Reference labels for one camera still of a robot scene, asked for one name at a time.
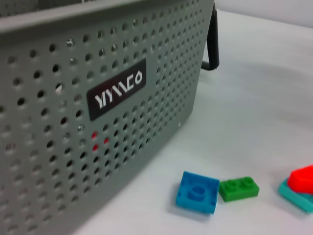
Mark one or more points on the blue square building block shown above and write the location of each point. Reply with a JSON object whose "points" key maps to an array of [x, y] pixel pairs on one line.
{"points": [[196, 192]]}

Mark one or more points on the small red building block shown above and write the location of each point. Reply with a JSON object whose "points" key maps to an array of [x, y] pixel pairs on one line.
{"points": [[95, 147]]}

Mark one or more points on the red wedge building block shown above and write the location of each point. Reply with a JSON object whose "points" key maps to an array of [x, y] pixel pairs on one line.
{"points": [[302, 181]]}

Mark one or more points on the teal building block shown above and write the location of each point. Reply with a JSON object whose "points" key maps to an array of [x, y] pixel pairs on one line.
{"points": [[293, 197]]}

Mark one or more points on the grey perforated storage bin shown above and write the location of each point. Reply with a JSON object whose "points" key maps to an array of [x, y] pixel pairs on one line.
{"points": [[73, 110]]}

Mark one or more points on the green building block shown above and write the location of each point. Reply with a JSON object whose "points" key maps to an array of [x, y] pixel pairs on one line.
{"points": [[238, 189]]}

